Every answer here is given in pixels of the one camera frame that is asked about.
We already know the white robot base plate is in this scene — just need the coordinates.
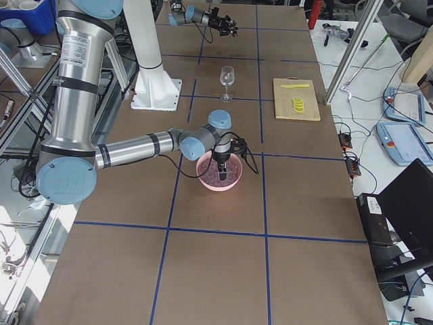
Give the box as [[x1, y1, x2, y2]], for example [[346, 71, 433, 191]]
[[131, 75, 182, 112]]

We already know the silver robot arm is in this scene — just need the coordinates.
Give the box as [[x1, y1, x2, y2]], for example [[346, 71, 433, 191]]
[[168, 1, 238, 37], [36, 1, 232, 204]]

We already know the aluminium frame post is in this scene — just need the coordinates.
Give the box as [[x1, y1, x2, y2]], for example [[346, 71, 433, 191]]
[[324, 0, 383, 105]]

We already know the clear wine glass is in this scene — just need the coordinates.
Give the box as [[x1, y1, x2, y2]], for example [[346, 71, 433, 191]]
[[220, 66, 235, 102]]

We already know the bamboo cutting board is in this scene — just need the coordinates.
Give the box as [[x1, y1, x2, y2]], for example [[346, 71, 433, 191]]
[[273, 78, 321, 121]]

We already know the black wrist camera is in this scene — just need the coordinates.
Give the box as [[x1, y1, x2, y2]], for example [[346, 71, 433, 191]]
[[231, 137, 249, 158]]

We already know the lower teach pendant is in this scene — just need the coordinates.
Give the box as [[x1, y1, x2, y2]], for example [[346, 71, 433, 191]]
[[376, 122, 432, 166]]

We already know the pile of ice cubes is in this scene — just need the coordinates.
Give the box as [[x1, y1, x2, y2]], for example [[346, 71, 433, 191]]
[[198, 157, 242, 188]]

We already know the yellow plastic knife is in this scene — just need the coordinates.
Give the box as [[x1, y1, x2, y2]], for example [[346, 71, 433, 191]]
[[280, 83, 310, 89]]

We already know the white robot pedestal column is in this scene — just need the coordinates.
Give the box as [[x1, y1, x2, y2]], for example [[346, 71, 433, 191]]
[[123, 0, 162, 70]]

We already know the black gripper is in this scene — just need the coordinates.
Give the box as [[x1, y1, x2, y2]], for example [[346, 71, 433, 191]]
[[212, 151, 231, 181], [208, 7, 237, 37]]

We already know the upper teach pendant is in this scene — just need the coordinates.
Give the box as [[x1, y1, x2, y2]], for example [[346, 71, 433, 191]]
[[384, 87, 426, 125]]

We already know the black laptop computer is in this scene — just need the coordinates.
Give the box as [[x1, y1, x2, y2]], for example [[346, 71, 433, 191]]
[[378, 158, 432, 257]]

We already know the teach pendant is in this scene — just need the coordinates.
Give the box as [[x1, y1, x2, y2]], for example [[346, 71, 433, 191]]
[[384, 87, 426, 125], [376, 122, 432, 166]]

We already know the black box device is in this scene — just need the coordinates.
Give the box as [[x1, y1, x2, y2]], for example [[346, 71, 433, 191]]
[[356, 193, 396, 247]]

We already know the pink bowl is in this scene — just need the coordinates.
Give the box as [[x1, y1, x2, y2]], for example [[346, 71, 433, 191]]
[[196, 151, 243, 192]]

